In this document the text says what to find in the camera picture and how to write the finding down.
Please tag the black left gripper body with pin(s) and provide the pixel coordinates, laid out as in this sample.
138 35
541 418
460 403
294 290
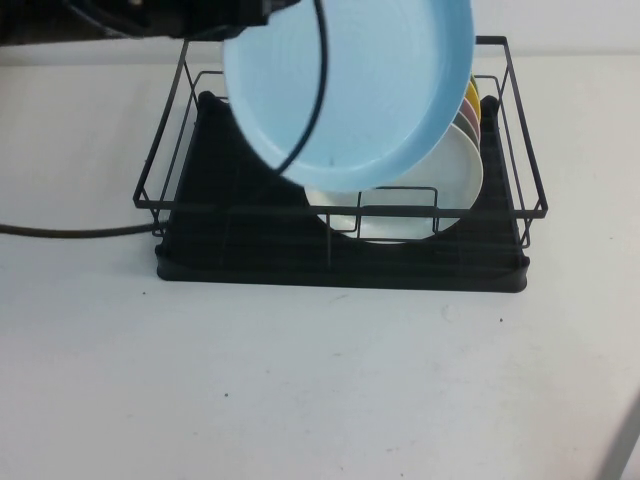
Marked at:
225 17

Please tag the light blue plate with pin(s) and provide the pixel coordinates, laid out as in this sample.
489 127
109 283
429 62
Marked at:
370 90

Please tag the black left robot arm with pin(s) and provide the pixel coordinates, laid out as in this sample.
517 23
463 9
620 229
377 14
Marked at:
75 20

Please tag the yellow plate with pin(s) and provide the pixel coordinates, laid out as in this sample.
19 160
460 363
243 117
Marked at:
475 100

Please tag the pink plate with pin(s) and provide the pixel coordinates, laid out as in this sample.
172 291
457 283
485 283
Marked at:
469 117

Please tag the white plate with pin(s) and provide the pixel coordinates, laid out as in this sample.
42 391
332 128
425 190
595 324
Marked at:
450 175

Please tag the black plastic drip tray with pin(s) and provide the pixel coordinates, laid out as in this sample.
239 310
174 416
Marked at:
250 260

